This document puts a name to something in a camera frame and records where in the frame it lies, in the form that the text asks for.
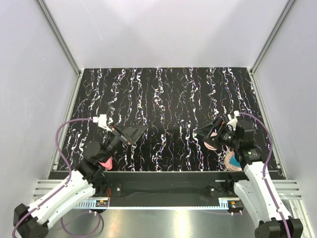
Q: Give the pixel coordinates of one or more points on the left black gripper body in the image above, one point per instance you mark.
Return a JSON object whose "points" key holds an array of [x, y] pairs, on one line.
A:
{"points": [[113, 142]]}

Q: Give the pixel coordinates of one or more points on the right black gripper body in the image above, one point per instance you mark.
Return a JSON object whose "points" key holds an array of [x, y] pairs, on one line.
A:
{"points": [[226, 137]]}

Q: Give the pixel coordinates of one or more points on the pink triangular power socket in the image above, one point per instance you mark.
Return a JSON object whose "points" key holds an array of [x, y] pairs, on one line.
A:
{"points": [[107, 165]]}

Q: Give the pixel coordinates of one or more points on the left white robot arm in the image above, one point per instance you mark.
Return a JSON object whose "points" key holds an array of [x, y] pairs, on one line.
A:
{"points": [[86, 180]]}

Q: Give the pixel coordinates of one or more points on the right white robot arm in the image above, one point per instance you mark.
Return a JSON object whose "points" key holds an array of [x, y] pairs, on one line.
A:
{"points": [[257, 192]]}

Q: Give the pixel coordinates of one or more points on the blue plug adapter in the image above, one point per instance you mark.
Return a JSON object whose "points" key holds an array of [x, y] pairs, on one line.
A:
{"points": [[234, 162]]}

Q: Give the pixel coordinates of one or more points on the pink round power strip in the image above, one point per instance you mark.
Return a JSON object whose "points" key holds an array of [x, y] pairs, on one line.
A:
{"points": [[228, 166]]}

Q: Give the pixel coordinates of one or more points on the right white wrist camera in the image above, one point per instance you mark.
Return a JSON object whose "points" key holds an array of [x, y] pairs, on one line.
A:
{"points": [[232, 120]]}

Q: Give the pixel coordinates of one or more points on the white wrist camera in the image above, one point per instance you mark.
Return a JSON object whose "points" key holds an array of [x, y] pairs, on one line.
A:
{"points": [[101, 121], [232, 120]]}

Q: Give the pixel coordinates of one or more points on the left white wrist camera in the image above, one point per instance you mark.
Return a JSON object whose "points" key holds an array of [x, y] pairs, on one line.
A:
{"points": [[101, 121]]}

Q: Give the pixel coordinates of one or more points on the grey slotted cable duct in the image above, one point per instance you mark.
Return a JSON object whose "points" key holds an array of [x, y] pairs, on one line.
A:
{"points": [[92, 204]]}

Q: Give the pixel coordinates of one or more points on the right aluminium frame post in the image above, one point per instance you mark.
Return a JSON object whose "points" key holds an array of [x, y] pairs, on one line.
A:
{"points": [[275, 30]]}

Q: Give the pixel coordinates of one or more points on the aluminium frame post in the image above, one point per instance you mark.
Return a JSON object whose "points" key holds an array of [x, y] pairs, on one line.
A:
{"points": [[58, 36], [275, 30]]}

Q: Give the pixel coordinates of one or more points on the left aluminium frame post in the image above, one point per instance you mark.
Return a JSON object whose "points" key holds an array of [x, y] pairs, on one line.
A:
{"points": [[58, 36]]}

